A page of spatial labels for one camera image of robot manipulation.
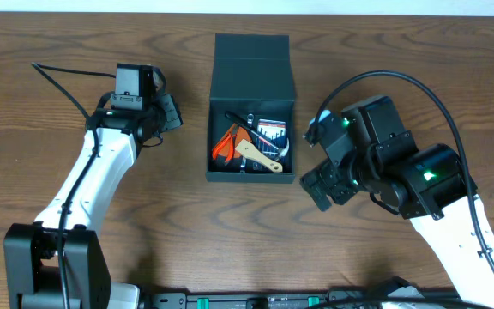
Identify black gift box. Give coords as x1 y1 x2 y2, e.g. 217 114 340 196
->
206 33 296 184

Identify silver combination wrench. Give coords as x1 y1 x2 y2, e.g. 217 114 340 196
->
240 113 254 173

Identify precision screwdriver set case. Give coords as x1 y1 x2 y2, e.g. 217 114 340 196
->
256 119 289 163

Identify small hammer black handle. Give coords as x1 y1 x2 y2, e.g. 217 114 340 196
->
225 112 290 157

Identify red handled pliers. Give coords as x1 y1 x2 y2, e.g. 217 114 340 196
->
212 124 239 165

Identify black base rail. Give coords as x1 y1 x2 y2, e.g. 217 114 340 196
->
139 290 469 309

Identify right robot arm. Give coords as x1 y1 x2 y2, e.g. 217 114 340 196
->
300 125 494 307

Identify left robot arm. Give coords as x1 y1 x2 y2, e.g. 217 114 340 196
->
3 64 183 308

